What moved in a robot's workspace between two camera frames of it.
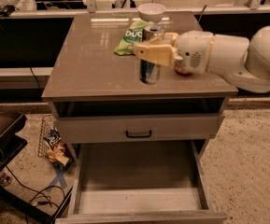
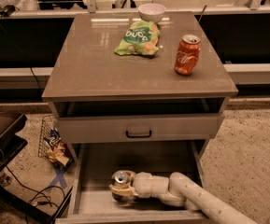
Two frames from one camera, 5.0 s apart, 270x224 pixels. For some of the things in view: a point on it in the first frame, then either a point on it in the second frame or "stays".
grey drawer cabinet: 135,147 stays
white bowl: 151,12 stays
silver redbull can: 149,73 -> 120,177
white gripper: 191,51 -> 143,183
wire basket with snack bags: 53,145 stays
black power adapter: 7,10 stays
